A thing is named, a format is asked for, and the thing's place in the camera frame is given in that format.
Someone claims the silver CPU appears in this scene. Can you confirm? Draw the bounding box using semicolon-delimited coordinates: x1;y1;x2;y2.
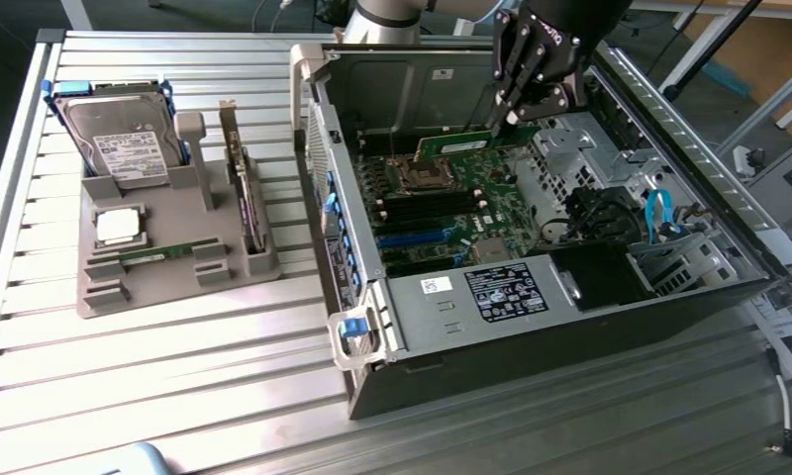
92;209;145;244

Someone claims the white cable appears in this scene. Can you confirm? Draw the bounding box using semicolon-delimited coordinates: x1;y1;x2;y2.
766;344;792;455

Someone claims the black tripod stand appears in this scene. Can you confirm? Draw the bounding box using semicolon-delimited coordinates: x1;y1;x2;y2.
657;0;769;99

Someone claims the silver power supply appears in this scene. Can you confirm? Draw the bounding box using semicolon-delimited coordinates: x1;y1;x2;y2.
379;254;573;356

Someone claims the green motherboard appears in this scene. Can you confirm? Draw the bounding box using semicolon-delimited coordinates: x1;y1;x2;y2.
351;129;550;279

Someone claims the black wire bundle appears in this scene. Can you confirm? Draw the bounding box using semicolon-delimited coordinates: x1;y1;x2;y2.
538;194;642;244

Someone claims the silver disk bay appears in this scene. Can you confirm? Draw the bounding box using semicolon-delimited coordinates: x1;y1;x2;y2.
624;231;741;299

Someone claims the gray case handle with blue latch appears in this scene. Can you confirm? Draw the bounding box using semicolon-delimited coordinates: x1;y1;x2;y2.
325;305;391;373

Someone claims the black RAM slot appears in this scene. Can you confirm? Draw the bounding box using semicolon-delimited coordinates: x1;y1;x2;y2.
381;198;482;222
378;189;477;208

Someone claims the white power strip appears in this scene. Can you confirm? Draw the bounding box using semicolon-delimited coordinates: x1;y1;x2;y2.
729;144;768;175

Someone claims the gray computer tower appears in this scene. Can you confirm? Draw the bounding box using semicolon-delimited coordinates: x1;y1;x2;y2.
742;137;792;227

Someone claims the green RAM stick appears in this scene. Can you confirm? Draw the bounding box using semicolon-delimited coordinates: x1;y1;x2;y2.
413;127;543;155
116;240;221;264

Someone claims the hard disk with blue carrier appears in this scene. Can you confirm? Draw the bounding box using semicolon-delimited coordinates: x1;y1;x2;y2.
42;77;187;193

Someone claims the white table leg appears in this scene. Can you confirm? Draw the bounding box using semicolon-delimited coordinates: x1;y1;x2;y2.
60;0;95;32

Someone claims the CPU socket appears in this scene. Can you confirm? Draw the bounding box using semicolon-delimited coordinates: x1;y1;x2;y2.
382;155;462;198

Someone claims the black open PC case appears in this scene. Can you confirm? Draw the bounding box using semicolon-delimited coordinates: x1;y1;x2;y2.
289;42;792;422

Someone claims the blue wire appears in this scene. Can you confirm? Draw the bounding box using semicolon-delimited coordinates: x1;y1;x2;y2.
641;189;680;247

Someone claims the gray parts rack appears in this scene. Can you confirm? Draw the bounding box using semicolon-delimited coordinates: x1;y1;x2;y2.
75;111;283;322

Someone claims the silver metal drive cage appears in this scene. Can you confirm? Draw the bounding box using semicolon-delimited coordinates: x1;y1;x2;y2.
530;112;676;200

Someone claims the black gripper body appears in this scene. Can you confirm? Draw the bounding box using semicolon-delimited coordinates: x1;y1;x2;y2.
522;0;636;83

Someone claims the graphics card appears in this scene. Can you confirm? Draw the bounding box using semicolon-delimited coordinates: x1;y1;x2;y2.
215;99;270;257

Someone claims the light blue object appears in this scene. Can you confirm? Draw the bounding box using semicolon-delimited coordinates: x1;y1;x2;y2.
95;441;187;475

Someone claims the brown wooden board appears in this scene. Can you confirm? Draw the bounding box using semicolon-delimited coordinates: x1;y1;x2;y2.
682;13;792;141

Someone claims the blue expansion slot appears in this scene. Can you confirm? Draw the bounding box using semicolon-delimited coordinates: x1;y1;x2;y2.
374;228;462;249

